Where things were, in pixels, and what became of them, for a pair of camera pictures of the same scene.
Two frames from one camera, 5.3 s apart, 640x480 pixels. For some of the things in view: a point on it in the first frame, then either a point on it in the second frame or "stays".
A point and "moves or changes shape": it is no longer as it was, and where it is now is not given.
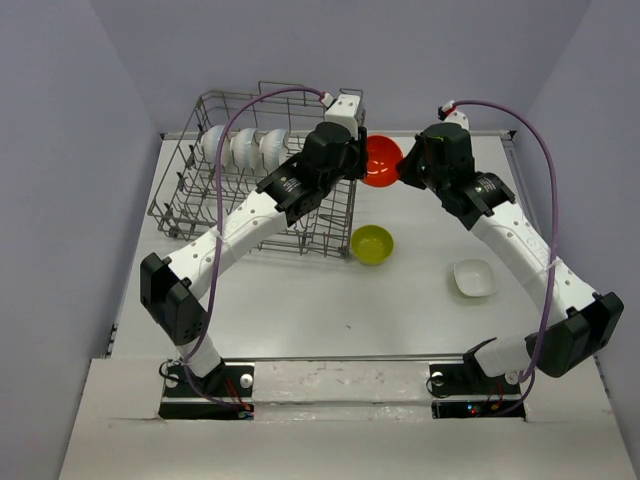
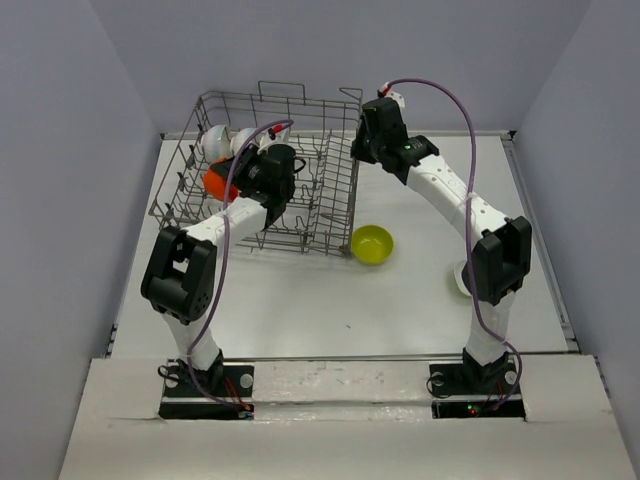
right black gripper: [407, 164] → [357, 149]
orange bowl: [383, 155] moves or changes shape
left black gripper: [358, 151] → [250, 156]
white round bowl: [211, 139] stays
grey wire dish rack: [233, 141] stays
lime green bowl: [372, 244] stays
